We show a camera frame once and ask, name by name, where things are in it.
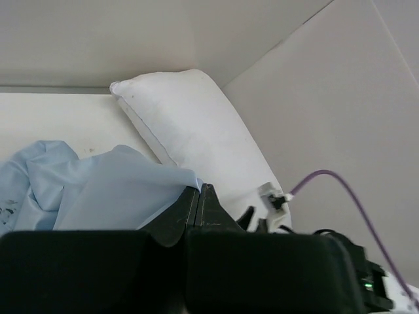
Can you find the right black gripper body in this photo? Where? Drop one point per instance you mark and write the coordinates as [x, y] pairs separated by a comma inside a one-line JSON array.
[[370, 276]]

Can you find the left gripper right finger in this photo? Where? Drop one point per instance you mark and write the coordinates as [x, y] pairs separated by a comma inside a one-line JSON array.
[[210, 215]]

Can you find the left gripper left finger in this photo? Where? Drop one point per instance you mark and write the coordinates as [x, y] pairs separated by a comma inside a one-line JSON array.
[[168, 227]]

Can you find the white pillow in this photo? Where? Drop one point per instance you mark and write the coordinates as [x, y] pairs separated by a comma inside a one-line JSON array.
[[188, 122]]

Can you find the light blue pillowcase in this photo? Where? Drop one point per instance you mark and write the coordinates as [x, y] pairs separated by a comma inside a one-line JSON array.
[[46, 186]]

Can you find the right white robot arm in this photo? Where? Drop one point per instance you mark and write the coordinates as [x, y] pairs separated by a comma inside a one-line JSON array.
[[404, 296]]

